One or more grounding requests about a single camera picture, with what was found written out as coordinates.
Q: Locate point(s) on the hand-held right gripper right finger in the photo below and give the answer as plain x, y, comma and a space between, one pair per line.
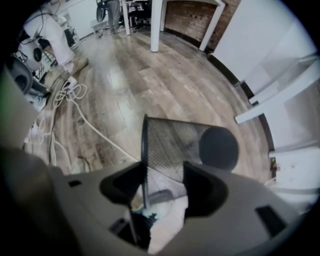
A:
225, 200

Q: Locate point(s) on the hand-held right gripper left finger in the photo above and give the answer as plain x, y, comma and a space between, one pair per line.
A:
90, 200

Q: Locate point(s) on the black mesh wastebasket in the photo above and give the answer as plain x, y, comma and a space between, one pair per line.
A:
170, 147

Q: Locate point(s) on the white plastic bag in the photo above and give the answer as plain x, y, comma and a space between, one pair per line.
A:
170, 220

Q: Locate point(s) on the white power strip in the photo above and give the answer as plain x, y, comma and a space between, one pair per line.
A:
71, 81

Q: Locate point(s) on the brown cardboard piece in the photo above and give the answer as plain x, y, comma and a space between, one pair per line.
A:
80, 63

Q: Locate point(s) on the grey office chair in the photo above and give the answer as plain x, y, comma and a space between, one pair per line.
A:
23, 75

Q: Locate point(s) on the white shelf unit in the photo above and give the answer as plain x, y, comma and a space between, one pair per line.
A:
252, 37

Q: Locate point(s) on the white table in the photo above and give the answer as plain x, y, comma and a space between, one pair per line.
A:
156, 25

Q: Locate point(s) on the black round fan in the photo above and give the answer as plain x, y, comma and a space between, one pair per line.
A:
100, 11

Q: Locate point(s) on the black office chair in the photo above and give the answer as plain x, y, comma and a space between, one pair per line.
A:
137, 15

